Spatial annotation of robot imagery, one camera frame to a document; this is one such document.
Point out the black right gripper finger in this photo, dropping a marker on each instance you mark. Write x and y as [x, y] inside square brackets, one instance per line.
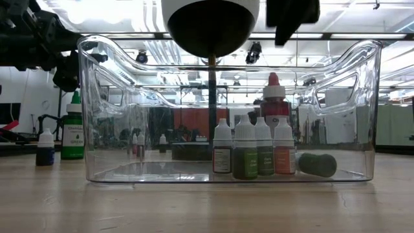
[286, 32]

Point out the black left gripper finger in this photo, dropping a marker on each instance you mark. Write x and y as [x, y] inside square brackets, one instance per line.
[66, 74]
[55, 35]

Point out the clear plastic bin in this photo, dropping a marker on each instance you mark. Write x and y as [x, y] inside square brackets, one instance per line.
[87, 129]

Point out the large green food coloring bottle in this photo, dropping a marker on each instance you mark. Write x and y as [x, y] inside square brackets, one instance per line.
[72, 136]

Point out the large red food coloring bottle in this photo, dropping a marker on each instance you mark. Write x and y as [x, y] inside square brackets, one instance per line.
[275, 110]

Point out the small blue food coloring bottle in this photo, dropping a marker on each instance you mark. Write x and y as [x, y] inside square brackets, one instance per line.
[45, 155]

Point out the small red food coloring bottle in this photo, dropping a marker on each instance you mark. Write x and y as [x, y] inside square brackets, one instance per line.
[135, 147]

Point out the small brown food coloring bottle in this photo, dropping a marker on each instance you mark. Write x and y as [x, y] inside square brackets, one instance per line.
[141, 149]

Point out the small black food coloring bottle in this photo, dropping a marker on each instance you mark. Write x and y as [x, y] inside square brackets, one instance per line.
[162, 147]

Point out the small orange food coloring bottle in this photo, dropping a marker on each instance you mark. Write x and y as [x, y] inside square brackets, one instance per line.
[284, 161]

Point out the small dark green coloring bottle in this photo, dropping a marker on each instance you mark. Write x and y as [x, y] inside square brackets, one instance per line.
[318, 165]
[266, 161]

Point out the small light green coloring bottle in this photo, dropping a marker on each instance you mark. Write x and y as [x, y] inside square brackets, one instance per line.
[244, 161]

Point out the small black white-label bottle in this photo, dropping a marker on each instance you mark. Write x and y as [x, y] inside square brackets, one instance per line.
[222, 158]

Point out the black background robot arm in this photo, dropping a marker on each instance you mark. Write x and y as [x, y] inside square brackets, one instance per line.
[48, 119]

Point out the black ceiling spotlight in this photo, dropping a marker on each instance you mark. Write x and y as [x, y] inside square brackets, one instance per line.
[254, 51]
[141, 57]

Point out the black monitor screen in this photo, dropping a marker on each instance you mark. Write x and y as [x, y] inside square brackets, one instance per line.
[9, 113]

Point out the black ceiling beam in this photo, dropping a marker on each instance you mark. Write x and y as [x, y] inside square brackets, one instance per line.
[355, 36]

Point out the white globe table lamp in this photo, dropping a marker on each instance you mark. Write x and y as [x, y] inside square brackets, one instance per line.
[210, 29]

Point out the pale green partition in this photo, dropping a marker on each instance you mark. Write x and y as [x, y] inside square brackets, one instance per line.
[396, 126]

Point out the orange wall panel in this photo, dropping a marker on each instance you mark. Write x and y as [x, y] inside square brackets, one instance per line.
[194, 119]

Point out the black aluminium table frame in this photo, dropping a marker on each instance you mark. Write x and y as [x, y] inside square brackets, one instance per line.
[394, 149]

